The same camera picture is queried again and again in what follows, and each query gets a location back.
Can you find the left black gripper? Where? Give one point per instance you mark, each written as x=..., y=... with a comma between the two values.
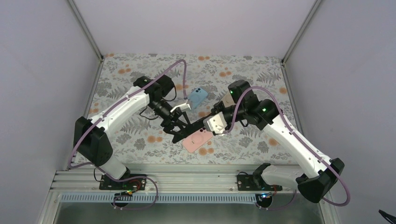
x=168, y=125

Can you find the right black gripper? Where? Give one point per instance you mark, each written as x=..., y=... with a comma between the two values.
x=216, y=107

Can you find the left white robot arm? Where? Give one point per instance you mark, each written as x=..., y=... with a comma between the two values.
x=92, y=135

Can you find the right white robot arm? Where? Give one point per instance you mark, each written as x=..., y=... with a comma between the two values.
x=317, y=177

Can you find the beige phone case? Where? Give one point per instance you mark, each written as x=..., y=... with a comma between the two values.
x=227, y=100

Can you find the pink phone case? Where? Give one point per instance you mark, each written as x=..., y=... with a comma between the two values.
x=196, y=140

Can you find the light blue phone case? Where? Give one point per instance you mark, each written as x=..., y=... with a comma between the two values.
x=196, y=97

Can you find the floral patterned table mat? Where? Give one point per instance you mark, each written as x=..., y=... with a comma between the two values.
x=141, y=139

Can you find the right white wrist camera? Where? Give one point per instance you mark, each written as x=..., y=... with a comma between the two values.
x=216, y=124

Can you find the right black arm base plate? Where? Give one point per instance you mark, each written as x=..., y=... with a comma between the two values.
x=250, y=182

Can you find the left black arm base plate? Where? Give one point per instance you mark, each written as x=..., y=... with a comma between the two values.
x=137, y=183

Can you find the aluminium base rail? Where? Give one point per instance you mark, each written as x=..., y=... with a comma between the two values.
x=170, y=178

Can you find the grey slotted cable duct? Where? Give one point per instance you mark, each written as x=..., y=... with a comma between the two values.
x=96, y=197

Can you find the aluminium corner frame post left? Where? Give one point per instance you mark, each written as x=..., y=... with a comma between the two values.
x=85, y=29

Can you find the aluminium corner frame post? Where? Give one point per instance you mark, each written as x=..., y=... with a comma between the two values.
x=85, y=29
x=301, y=30

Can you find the aluminium corner frame post right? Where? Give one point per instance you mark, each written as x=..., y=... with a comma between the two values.
x=301, y=30

